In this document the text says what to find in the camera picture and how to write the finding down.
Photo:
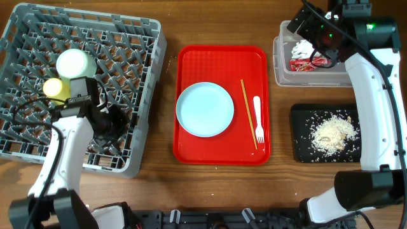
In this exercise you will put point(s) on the large light blue plate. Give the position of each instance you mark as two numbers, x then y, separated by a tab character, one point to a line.
205	109

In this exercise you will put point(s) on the spilled rice food waste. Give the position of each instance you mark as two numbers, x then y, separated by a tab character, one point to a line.
332	133

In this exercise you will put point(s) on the white plastic fork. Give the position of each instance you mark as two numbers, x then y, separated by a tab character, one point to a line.
259	132

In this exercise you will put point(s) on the red plastic tray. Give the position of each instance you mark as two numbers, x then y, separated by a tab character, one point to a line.
225	66

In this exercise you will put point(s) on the yellow plastic cup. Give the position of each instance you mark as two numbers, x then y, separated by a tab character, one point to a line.
57	89

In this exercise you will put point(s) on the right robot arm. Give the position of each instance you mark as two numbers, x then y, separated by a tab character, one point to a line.
369	47

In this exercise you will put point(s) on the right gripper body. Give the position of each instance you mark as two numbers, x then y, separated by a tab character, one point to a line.
321	42

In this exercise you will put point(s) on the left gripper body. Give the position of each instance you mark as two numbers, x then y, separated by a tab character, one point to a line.
114	123

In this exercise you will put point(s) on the wooden chopstick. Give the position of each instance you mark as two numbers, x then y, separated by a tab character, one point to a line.
248	114

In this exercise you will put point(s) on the white napkin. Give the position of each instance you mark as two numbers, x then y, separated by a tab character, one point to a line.
302	50

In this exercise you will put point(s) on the red snack wrapper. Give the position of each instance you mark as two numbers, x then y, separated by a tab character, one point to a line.
306	65

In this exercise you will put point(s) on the black plastic tray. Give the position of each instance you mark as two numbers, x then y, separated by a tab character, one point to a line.
302	149

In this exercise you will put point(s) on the grey dishwasher rack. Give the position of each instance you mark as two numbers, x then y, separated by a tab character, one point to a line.
128	52

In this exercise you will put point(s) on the clear plastic bin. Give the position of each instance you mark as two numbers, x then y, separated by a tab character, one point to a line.
285	77

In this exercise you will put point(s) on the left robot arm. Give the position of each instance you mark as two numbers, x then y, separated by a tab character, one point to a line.
55	191

